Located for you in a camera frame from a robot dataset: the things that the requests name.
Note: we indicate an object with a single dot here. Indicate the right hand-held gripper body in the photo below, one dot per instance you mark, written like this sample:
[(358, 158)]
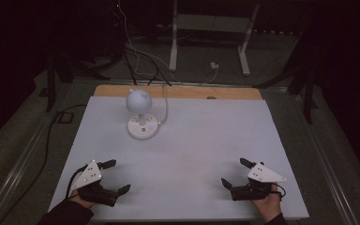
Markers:
[(256, 184)]

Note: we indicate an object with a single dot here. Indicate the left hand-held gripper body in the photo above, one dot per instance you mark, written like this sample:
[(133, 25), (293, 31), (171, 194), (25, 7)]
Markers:
[(91, 182)]

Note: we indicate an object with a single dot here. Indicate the person's left hand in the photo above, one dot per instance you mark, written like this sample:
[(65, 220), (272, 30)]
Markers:
[(82, 200)]

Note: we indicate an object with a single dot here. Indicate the person's right hand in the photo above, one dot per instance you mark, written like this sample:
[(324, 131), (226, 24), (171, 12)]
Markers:
[(268, 206)]

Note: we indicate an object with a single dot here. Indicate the white table mat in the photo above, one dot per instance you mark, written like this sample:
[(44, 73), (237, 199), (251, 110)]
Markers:
[(184, 162)]

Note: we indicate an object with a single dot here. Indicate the white round desk lamp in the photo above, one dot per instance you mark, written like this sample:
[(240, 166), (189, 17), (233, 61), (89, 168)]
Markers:
[(140, 120)]

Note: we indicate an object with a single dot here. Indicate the black stand legs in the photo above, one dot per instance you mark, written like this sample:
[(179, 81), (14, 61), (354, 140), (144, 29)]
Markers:
[(303, 84), (56, 75)]

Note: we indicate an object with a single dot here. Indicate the white plug adapter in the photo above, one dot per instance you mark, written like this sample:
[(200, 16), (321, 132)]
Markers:
[(214, 65)]

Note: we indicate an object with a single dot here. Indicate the white metal stand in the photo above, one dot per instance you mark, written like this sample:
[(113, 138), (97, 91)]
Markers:
[(209, 23)]

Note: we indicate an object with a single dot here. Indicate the metal floor rail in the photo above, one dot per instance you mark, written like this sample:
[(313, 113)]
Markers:
[(325, 162), (15, 175)]

